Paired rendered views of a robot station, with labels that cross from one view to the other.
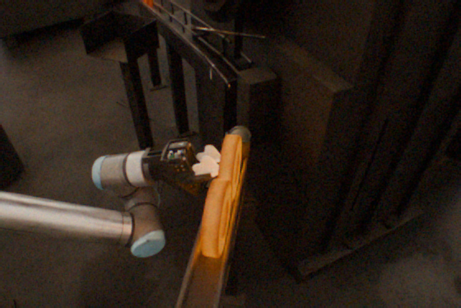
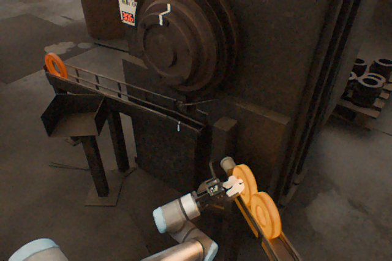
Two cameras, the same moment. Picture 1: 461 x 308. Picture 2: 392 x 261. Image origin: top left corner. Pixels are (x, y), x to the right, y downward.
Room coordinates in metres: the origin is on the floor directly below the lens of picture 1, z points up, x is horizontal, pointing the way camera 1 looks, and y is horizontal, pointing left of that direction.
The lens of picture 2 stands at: (-0.02, 0.54, 1.63)
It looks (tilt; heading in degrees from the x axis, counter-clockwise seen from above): 39 degrees down; 331
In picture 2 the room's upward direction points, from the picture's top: 1 degrees clockwise
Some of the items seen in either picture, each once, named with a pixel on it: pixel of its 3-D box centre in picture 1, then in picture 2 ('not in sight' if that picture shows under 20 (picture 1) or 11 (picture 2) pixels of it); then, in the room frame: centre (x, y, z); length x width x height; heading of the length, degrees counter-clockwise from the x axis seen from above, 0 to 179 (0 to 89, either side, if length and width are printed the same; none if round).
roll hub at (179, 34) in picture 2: not in sight; (166, 49); (1.00, 0.12, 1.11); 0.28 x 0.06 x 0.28; 25
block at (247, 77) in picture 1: (257, 108); (223, 141); (0.83, -0.08, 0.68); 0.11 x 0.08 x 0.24; 115
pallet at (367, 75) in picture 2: not in sight; (324, 68); (1.70, -1.83, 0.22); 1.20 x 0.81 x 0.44; 23
